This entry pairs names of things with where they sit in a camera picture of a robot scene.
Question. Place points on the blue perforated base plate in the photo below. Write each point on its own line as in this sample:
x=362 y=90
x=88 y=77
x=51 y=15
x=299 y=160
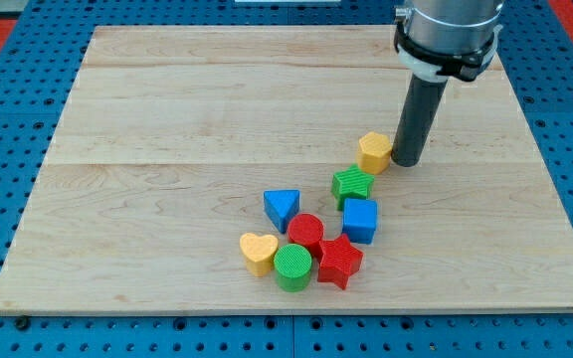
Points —
x=42 y=52

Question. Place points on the red star block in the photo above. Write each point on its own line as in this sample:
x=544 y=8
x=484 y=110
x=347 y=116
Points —
x=339 y=261

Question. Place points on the red cylinder block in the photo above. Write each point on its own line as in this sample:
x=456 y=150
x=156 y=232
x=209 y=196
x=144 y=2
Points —
x=306 y=230

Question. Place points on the yellow hexagon block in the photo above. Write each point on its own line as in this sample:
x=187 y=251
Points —
x=374 y=153

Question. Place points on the blue cube block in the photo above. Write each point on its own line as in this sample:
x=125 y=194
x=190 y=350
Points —
x=359 y=220

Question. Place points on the wooden board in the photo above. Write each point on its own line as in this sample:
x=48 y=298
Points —
x=171 y=135

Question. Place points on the yellow heart block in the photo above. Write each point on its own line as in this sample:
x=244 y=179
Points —
x=258 y=252

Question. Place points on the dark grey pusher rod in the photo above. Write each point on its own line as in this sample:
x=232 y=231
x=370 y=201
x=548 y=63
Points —
x=419 y=110

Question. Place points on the green cylinder block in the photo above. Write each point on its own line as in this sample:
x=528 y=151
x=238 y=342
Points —
x=293 y=265

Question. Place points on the blue triangle block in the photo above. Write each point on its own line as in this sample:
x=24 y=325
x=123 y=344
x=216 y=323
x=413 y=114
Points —
x=281 y=206

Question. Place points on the green star block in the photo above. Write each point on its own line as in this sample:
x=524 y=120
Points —
x=351 y=183

